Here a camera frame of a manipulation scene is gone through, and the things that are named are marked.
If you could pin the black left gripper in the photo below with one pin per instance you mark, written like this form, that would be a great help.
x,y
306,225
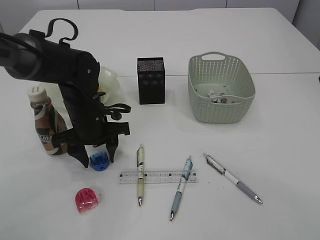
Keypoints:
x,y
88,118

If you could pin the light blue pen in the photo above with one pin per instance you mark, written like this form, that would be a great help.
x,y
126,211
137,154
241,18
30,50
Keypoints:
x,y
181,187

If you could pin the white grey pen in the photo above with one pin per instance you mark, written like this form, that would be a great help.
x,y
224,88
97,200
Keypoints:
x,y
238,183

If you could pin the clear plastic ruler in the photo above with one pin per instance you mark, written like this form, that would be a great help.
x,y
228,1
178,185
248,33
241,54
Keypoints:
x,y
156,177

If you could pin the cream patterned pen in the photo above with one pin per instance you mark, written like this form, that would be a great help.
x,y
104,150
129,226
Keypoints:
x,y
140,158

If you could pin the red pencil sharpener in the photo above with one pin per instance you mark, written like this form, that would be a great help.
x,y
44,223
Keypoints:
x,y
86,199

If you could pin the brown Nescafe coffee bottle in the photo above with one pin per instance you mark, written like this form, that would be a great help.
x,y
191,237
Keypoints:
x,y
47,120

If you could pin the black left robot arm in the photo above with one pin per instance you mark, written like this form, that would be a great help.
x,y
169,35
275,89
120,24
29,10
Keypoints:
x,y
30,56

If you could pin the black mesh pen holder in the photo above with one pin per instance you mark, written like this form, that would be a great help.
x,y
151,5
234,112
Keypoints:
x,y
151,80

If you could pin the blue pencil sharpener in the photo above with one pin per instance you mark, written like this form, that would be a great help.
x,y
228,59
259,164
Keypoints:
x,y
99,161

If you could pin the green plastic basket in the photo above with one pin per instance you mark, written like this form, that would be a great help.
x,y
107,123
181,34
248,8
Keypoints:
x,y
228,78

